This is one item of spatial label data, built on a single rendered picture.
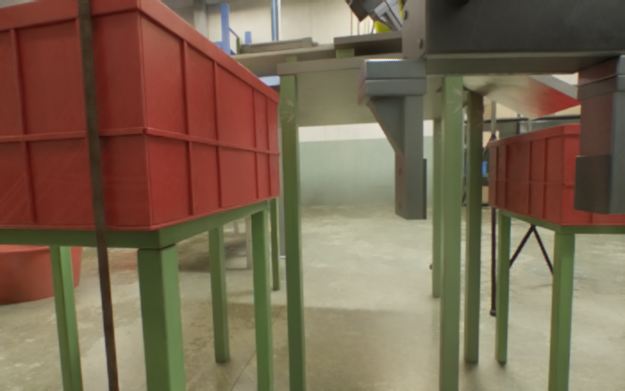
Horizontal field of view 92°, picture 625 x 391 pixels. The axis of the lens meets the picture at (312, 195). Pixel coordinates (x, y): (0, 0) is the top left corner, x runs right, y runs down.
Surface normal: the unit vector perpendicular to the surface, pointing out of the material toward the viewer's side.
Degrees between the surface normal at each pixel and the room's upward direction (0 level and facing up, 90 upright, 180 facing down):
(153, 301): 90
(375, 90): 90
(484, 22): 90
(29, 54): 90
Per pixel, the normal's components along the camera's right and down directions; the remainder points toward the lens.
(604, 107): -1.00, 0.03
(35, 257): 0.62, 0.20
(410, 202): 0.01, 0.07
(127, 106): -0.21, 0.08
